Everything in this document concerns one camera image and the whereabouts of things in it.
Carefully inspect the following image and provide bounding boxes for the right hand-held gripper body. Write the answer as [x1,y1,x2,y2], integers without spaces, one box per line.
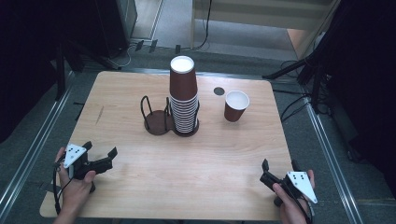
[260,171,318,207]

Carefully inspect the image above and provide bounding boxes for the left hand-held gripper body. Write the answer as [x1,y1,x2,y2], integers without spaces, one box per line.
[63,143,114,180]

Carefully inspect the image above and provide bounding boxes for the dark wire cup holder rack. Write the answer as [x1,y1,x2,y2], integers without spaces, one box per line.
[140,95,201,138]

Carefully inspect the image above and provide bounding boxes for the brown paper cup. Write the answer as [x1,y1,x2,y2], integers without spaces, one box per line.
[223,90,250,123]

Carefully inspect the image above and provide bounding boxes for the stack of brown paper cups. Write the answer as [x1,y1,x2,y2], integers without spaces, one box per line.
[169,55,200,134]

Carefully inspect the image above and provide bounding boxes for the person's right hand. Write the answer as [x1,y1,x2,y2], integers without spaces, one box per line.
[273,169,316,224]

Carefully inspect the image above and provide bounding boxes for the person's left hand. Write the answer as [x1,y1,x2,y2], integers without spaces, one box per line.
[55,147,97,216]

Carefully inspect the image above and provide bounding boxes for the black metal stand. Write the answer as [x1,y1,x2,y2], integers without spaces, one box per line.
[55,39,123,101]

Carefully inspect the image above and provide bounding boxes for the black tripod stand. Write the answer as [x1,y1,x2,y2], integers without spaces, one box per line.
[262,46,332,114]

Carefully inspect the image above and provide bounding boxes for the black cabinet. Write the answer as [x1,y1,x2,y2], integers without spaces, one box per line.
[94,0,138,59]

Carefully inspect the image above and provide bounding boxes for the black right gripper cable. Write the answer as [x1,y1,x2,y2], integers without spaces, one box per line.
[279,182,314,224]

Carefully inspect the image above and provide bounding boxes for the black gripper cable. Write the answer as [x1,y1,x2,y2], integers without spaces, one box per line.
[51,163,75,217]
[279,182,314,224]

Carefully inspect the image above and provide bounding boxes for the aluminium floor rail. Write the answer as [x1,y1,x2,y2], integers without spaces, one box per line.
[304,96,365,224]
[0,70,76,216]

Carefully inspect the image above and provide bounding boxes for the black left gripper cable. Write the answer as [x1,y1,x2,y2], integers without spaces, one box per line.
[51,163,75,217]

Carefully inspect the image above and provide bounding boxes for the black floor cables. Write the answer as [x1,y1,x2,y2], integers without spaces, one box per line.
[273,60,313,123]

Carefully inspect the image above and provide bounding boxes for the white floor cable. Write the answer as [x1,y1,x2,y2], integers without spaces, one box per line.
[114,44,134,68]

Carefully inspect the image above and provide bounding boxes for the black hanging cable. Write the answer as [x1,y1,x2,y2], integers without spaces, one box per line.
[190,0,213,51]

